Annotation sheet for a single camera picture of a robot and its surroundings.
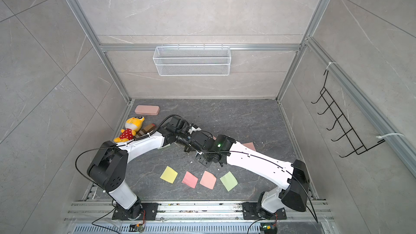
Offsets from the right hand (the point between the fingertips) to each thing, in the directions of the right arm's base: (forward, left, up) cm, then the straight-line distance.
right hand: (207, 152), depth 74 cm
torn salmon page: (-7, 0, -17) cm, 18 cm away
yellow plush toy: (+24, +47, -11) cm, 54 cm away
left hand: (+4, -1, -1) cm, 4 cm away
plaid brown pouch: (+22, +39, -14) cm, 47 cm away
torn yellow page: (-4, +21, -17) cm, 27 cm away
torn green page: (-8, -11, -18) cm, 22 cm away
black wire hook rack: (0, -57, +15) cm, 59 cm away
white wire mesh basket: (+57, +9, +13) cm, 59 cm away
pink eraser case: (+41, +43, -15) cm, 61 cm away
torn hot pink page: (-7, +9, -17) cm, 20 cm away
